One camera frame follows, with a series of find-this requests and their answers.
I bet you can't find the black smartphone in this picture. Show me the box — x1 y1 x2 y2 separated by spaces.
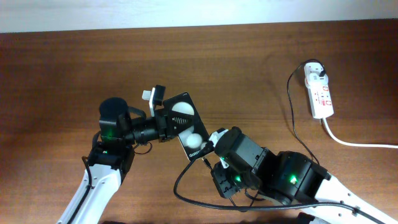
163 92 214 161

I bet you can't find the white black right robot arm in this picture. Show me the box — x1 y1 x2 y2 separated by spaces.
210 128 396 223

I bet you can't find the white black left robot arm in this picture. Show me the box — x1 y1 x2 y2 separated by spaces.
58 93 208 223

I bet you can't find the white USB charger adapter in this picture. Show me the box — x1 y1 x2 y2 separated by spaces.
304 62 328 89

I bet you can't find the white power strip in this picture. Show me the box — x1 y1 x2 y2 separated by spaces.
306 83 334 119

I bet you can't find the white power strip cord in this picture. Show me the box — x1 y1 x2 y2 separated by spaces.
320 117 398 149

